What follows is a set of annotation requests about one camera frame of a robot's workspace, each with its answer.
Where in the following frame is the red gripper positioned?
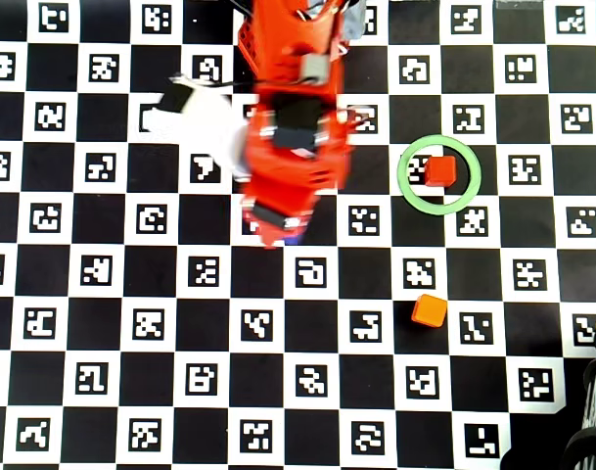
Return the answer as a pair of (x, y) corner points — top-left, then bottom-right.
(241, 140), (351, 249)

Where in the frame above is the red cube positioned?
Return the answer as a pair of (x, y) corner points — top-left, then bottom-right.
(424, 155), (458, 188)

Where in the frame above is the orange cube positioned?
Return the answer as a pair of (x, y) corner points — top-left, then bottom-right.
(410, 293), (449, 328)

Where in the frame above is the black white marker checkerboard mat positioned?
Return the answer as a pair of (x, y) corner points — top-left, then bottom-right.
(0, 0), (596, 470)

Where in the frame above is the small grey box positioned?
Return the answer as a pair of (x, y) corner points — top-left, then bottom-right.
(300, 54), (330, 83)

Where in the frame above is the black flexible coiled holder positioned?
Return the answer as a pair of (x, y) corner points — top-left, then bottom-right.
(564, 356), (596, 470)

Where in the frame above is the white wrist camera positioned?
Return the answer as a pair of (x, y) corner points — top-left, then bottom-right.
(143, 80), (251, 178)

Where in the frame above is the green ring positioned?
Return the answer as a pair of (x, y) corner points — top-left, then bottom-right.
(396, 135), (483, 216)

